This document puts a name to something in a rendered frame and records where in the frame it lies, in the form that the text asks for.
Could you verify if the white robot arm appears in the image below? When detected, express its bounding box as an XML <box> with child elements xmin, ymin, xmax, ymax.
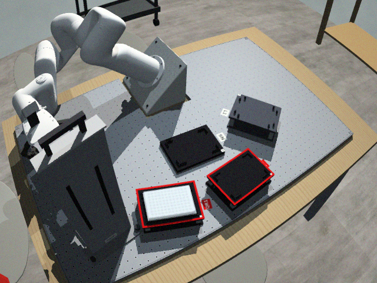
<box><xmin>12</xmin><ymin>7</ymin><xmax>165</xmax><ymax>128</ymax></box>

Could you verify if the black rectangular nest with red border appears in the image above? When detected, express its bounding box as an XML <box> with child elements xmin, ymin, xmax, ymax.
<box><xmin>206</xmin><ymin>148</ymin><xmax>275</xmax><ymax>211</ymax></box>
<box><xmin>136</xmin><ymin>180</ymin><xmax>204</xmax><ymax>233</ymax></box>

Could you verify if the dark grey rectangular nest with corner posts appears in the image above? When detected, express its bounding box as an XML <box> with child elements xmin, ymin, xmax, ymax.
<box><xmin>227</xmin><ymin>93</ymin><xmax>282</xmax><ymax>142</ymax></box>

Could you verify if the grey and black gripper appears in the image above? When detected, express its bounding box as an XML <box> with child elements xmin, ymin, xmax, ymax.
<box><xmin>20</xmin><ymin>108</ymin><xmax>68</xmax><ymax>159</ymax></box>

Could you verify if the white microplate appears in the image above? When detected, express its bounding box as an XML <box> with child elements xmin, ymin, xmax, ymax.
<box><xmin>143</xmin><ymin>185</ymin><xmax>197</xmax><ymax>221</ymax></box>

